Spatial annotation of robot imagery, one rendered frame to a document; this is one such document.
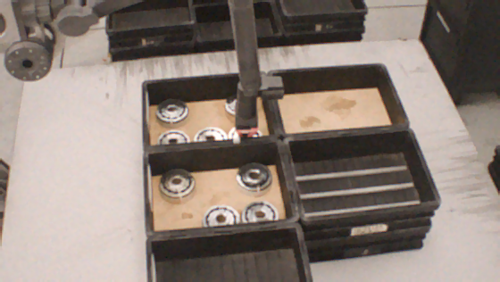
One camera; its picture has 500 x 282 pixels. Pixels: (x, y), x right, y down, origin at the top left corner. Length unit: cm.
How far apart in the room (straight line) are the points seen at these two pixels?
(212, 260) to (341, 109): 70
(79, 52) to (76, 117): 147
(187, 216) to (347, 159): 52
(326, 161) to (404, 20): 219
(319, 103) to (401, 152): 32
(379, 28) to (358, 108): 183
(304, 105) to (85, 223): 80
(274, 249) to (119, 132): 77
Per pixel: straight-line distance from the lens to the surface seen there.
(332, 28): 298
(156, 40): 288
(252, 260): 170
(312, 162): 191
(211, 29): 314
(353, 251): 184
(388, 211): 171
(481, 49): 320
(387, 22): 395
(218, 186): 184
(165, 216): 179
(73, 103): 235
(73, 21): 146
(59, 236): 197
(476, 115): 347
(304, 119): 204
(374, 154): 196
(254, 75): 169
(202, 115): 204
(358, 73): 212
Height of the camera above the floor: 226
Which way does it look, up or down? 47 degrees down
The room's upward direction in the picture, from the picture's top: 1 degrees clockwise
